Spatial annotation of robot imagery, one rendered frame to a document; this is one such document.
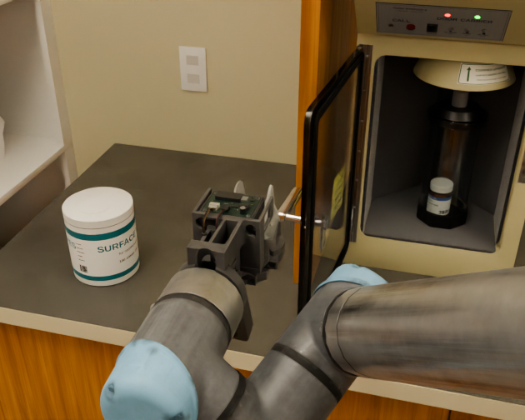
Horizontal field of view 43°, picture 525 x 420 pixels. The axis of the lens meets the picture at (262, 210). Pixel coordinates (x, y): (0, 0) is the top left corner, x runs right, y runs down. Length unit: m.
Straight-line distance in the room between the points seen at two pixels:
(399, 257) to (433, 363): 0.90
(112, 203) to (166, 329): 0.75
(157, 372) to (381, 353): 0.16
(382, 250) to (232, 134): 0.61
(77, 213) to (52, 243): 0.22
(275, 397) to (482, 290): 0.23
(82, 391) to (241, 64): 0.85
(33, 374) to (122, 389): 0.95
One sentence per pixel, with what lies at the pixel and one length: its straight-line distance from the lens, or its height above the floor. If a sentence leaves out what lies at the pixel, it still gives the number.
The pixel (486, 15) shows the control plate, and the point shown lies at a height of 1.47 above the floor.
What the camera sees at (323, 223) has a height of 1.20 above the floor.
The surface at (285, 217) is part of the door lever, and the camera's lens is 0.99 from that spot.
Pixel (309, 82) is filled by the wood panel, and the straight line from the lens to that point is 1.09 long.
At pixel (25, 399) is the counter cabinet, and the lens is 1.53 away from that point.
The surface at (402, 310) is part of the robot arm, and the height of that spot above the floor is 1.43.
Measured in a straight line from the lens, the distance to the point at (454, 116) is 1.25.
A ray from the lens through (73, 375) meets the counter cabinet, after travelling 1.40.
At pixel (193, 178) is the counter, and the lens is 1.66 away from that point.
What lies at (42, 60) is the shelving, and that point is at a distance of 1.91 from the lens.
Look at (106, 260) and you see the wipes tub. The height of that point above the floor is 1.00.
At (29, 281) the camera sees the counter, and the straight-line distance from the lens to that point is 1.37.
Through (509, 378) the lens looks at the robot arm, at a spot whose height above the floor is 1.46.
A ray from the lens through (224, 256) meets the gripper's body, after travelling 0.60.
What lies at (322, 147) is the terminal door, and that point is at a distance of 0.95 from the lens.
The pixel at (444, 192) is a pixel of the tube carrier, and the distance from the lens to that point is 1.31.
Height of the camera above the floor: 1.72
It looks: 31 degrees down
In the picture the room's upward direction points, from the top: straight up
